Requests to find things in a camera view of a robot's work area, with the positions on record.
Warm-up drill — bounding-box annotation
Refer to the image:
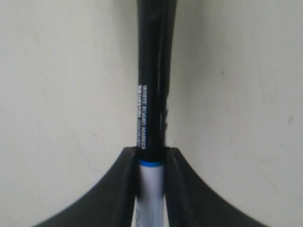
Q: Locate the black white whiteboard marker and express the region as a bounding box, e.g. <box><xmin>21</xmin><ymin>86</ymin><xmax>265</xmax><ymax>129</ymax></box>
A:
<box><xmin>135</xmin><ymin>0</ymin><xmax>177</xmax><ymax>227</ymax></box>

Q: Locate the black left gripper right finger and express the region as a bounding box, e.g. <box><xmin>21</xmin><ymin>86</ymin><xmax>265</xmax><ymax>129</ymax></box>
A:
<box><xmin>165</xmin><ymin>148</ymin><xmax>263</xmax><ymax>227</ymax></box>

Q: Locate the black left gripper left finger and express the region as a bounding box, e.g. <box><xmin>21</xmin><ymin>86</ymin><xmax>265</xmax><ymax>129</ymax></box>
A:
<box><xmin>38</xmin><ymin>147</ymin><xmax>138</xmax><ymax>227</ymax></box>

